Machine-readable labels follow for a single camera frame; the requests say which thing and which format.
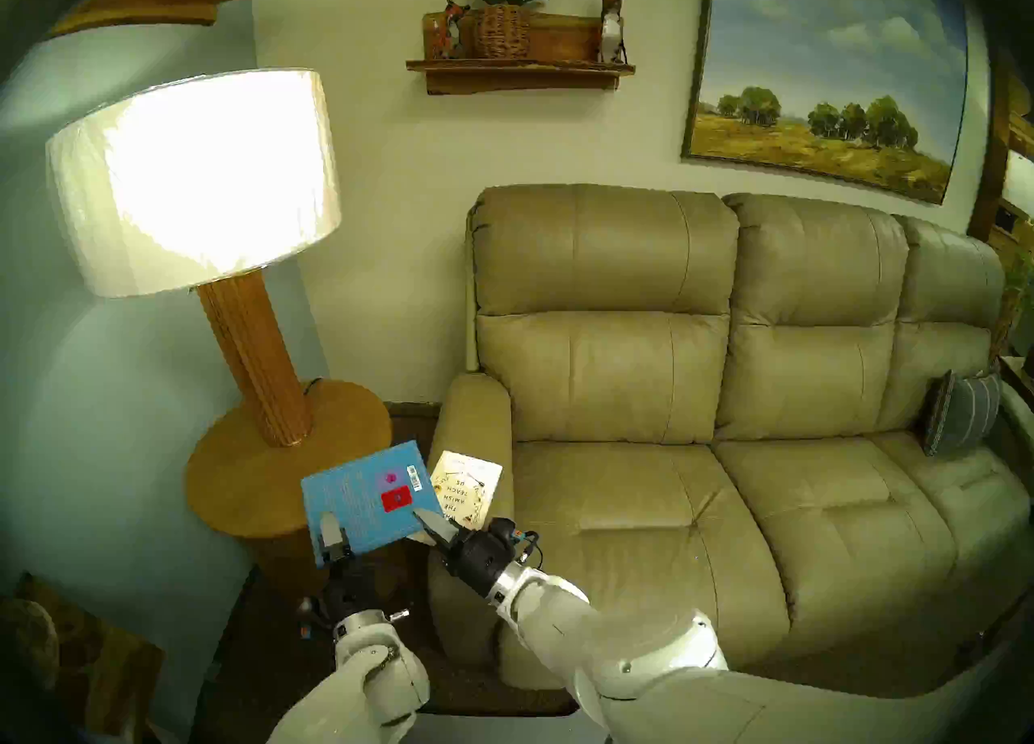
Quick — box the beige leather sofa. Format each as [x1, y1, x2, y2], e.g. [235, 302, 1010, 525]
[427, 183, 1034, 691]

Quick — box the rustic wooden crate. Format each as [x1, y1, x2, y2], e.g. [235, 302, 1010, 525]
[16, 571, 166, 739]

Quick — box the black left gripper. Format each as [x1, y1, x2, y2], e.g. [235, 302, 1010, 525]
[319, 512, 380, 622]

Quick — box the cream book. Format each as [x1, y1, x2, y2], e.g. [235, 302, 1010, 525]
[428, 450, 503, 531]

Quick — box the round wooden side table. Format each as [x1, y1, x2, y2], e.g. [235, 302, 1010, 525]
[184, 379, 405, 622]

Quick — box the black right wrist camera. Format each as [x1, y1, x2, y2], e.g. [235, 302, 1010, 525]
[489, 518, 540, 565]

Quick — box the grey striped cushion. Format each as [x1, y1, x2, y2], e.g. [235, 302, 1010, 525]
[923, 369, 1002, 457]

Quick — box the wooden cabinet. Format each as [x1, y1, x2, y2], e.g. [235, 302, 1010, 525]
[967, 64, 1034, 267]

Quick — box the wooden table lamp white shade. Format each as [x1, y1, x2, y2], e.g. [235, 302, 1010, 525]
[46, 68, 342, 448]

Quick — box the rustic wooden wall shelf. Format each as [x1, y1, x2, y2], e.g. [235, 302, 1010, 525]
[406, 11, 637, 95]

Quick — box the blue book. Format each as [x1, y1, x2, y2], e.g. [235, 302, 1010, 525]
[301, 440, 443, 567]

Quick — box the framed landscape painting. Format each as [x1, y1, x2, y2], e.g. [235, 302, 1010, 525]
[681, 0, 970, 206]

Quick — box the green plant in woven basket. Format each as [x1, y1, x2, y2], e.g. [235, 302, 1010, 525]
[452, 0, 554, 59]

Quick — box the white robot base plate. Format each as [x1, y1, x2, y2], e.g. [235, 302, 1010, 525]
[404, 706, 607, 744]

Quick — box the round mottled stone object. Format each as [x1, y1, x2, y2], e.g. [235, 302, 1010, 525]
[0, 597, 61, 691]

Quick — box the leafy potted plant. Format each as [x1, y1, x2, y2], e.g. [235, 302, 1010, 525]
[990, 250, 1034, 376]

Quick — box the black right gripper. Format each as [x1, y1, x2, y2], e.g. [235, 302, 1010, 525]
[412, 508, 526, 598]

